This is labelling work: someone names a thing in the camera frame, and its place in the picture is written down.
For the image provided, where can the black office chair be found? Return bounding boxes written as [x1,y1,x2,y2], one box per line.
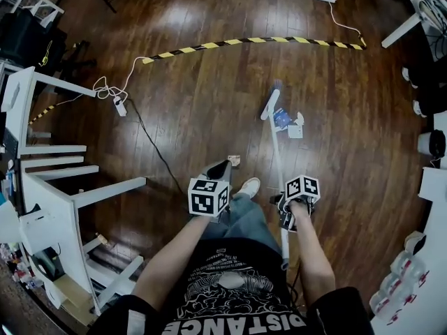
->
[0,8,98,80]

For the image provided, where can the person's white right shoe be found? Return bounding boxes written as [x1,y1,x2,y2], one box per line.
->
[237,177,261,198]

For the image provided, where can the white broom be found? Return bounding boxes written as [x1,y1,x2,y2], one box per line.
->
[260,79,291,271]

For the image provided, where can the white bin black liner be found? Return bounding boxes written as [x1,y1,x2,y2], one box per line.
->
[418,130,447,156]

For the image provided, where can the long yellow black cable cover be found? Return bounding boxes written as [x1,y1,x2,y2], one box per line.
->
[142,36,367,65]

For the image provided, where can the black printed T-shirt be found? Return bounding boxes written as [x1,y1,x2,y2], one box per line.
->
[87,237,374,335]

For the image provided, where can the white metal shelf rack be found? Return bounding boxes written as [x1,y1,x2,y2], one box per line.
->
[0,0,66,27]

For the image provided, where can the person's left forearm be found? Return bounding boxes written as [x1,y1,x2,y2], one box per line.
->
[134,216,214,303]

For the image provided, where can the brown cardboard box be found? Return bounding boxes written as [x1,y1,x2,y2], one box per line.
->
[52,277,94,325]

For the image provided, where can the black floor cable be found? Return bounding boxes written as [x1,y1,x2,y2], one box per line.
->
[124,98,190,206]

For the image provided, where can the yellow cord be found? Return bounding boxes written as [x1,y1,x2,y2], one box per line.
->
[38,40,53,68]

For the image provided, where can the person's right forearm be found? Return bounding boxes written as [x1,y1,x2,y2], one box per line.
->
[289,200,336,303]

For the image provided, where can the short yellow black floor strip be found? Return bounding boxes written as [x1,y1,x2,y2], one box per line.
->
[28,105,56,125]

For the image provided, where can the blue jeans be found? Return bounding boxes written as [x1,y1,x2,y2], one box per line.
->
[204,193,282,258]

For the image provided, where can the blue packet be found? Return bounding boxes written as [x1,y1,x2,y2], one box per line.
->
[272,108,291,127]

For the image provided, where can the white power strip coiled cable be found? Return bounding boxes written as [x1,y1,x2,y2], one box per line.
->
[92,57,147,117]

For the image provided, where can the small white black bin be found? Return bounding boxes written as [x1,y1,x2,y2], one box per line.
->
[404,232,427,254]

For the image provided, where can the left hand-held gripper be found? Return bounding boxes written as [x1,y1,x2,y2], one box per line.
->
[188,158,234,225]

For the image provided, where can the white desk with crossbars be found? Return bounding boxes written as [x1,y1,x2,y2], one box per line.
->
[0,66,147,324]

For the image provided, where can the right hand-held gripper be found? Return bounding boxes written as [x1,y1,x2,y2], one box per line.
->
[270,174,321,232]

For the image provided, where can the black electronic box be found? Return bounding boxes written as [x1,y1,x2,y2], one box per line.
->
[33,248,66,283]

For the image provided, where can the pale wood top desk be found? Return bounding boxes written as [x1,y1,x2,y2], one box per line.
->
[365,0,447,62]

